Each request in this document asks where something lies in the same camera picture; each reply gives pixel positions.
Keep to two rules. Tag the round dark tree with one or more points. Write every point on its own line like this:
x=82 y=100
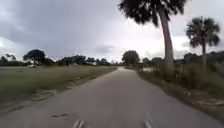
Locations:
x=130 y=57

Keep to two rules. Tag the grey asphalt path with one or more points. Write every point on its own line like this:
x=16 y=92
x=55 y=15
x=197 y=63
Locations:
x=116 y=96

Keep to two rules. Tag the distant row of trees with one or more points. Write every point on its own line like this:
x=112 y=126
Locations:
x=66 y=60

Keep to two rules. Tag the tall palm tree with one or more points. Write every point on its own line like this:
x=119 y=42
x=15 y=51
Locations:
x=166 y=40

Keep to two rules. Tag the robot's own part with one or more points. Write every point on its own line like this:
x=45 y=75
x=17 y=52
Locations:
x=78 y=123
x=150 y=123

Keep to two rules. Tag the dry grass field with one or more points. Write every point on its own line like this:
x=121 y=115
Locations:
x=40 y=78

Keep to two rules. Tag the grass verge with bushes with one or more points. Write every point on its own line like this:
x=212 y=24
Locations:
x=186 y=83

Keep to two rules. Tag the short palm tree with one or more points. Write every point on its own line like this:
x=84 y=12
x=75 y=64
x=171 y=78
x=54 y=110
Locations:
x=202 y=33

